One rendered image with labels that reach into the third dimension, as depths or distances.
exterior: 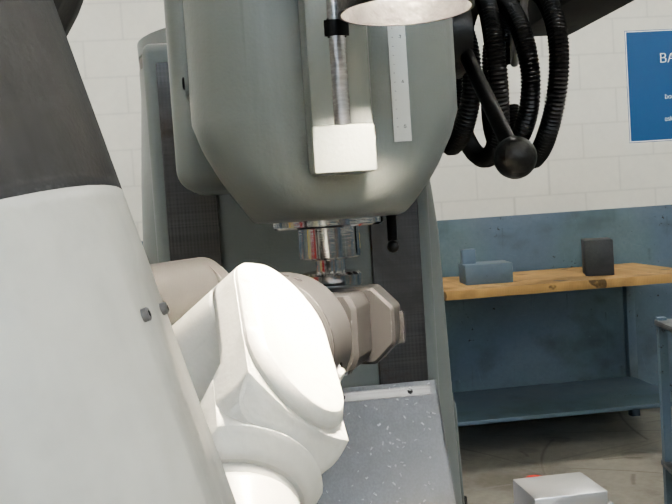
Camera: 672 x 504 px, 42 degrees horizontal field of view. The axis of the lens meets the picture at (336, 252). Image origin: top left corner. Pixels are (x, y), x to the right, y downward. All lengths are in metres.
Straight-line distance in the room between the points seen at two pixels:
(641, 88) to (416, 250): 4.46
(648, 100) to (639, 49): 0.30
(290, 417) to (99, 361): 0.21
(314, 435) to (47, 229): 0.23
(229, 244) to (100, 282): 0.86
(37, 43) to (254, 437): 0.22
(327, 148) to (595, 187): 4.79
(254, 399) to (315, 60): 0.25
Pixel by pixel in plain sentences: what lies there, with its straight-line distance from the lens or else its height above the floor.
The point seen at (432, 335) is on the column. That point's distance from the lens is 1.08.
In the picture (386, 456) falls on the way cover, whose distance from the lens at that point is 1.05.
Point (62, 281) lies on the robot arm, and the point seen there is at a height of 1.31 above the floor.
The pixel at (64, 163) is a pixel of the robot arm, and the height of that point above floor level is 1.33.
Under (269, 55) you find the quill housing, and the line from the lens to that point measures 0.59.
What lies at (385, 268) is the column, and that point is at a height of 1.24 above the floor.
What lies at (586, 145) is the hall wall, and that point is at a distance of 5.29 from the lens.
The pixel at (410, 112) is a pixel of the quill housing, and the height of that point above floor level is 1.38.
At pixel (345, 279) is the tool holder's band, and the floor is 1.26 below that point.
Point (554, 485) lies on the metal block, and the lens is 0.75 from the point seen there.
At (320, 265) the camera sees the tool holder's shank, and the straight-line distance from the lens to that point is 0.67.
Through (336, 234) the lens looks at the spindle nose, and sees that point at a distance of 0.65.
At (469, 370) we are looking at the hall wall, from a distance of 5.12.
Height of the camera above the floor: 1.32
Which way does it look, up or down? 3 degrees down
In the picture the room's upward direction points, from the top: 4 degrees counter-clockwise
